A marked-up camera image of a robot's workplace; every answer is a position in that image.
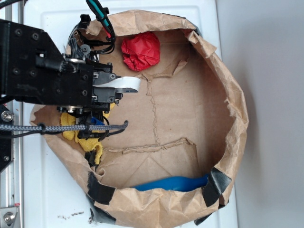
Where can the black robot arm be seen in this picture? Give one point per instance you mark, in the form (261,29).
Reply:
(33,70)

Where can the black bracket plate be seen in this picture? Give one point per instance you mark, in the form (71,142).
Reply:
(6,117)

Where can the red crumpled paper ball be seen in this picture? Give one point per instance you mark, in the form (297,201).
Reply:
(141,52)

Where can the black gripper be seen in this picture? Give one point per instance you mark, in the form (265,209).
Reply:
(78,92)

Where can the blue plastic bottle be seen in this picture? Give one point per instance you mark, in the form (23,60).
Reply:
(177,183)

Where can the aluminium frame rail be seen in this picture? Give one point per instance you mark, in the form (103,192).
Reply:
(11,178)

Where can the brown paper bag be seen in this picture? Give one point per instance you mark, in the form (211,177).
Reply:
(189,119)

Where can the yellow cloth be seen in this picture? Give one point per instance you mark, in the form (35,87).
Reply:
(91,146)

